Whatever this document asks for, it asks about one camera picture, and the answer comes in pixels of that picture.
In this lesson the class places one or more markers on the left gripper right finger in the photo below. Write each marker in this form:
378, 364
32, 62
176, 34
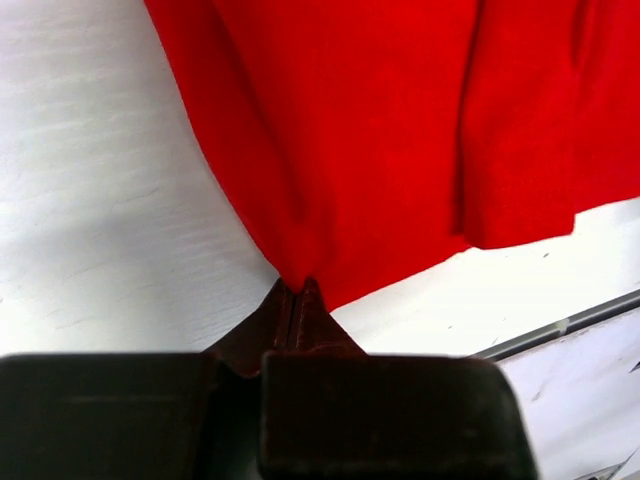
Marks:
312, 329

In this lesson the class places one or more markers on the red t shirt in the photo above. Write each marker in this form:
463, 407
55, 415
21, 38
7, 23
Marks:
361, 142

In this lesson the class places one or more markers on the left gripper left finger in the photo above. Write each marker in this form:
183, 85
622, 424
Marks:
264, 330

